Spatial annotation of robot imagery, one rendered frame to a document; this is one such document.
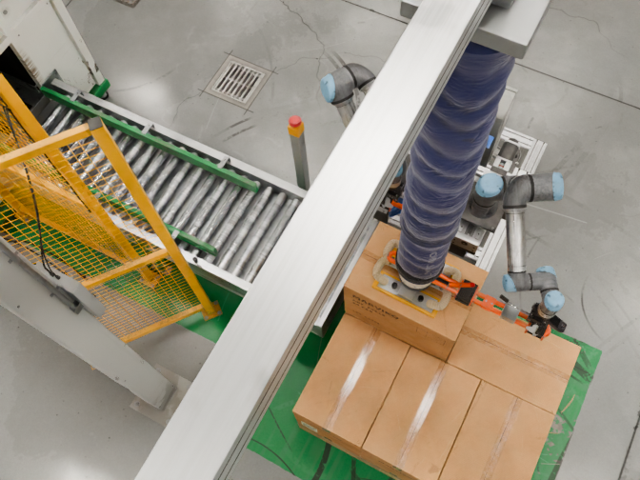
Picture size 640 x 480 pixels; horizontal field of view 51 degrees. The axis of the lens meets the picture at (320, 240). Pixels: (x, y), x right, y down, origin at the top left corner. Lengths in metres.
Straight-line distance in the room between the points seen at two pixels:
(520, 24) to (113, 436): 3.42
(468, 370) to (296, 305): 2.64
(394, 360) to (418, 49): 2.51
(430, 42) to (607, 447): 3.33
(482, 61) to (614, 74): 3.78
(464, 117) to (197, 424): 1.20
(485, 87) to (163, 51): 3.95
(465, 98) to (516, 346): 2.11
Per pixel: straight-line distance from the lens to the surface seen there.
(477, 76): 1.77
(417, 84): 1.23
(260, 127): 4.90
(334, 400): 3.54
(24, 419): 4.53
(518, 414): 3.63
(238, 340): 1.02
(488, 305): 3.16
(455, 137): 1.98
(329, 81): 3.11
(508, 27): 1.58
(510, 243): 2.86
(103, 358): 3.18
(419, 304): 3.24
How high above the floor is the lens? 4.02
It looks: 66 degrees down
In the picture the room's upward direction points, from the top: 7 degrees counter-clockwise
